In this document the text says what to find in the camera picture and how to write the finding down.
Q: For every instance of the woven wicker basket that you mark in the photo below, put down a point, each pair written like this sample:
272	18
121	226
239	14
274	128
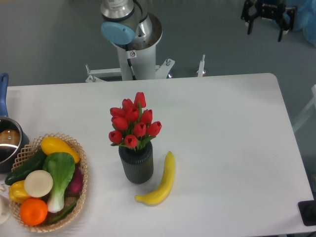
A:
69	197

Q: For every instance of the dark grey ribbed vase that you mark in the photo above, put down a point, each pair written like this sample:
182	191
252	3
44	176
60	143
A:
138	166

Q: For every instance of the white round radish slice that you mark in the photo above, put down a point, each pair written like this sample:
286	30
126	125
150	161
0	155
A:
38	183

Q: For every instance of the white frame at right edge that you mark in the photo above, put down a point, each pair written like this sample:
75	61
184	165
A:
306	112

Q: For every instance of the red tulip bouquet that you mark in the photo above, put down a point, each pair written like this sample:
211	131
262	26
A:
133	125

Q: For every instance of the green bok choy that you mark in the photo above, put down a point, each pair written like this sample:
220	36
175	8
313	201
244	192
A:
61	167

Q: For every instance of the purple red onion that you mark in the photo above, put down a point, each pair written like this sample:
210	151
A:
76	184

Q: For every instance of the blue plastic bag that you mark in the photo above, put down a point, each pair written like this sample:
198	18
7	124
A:
305	19

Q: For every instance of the orange mandarin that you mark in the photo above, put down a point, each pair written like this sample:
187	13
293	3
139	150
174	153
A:
33	211

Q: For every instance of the yellow squash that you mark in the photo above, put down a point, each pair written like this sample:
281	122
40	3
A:
51	145

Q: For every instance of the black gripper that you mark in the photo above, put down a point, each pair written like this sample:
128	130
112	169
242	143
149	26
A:
270	9

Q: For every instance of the white object bottom left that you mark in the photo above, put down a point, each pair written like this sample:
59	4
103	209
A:
4	209

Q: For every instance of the green chili pepper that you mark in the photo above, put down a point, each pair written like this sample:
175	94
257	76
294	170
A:
61	215

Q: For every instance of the blue handled saucepan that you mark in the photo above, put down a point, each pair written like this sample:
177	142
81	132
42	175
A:
12	136

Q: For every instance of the dark green cucumber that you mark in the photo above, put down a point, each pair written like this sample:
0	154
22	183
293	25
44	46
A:
32	164

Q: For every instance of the yellow banana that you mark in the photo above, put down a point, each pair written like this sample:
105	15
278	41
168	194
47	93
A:
161	192

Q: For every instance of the black device at table edge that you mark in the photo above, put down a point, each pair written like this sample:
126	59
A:
308	212

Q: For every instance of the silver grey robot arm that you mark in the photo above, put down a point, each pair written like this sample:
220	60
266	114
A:
128	24

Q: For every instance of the yellow bell pepper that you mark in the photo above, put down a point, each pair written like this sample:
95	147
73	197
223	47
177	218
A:
17	192

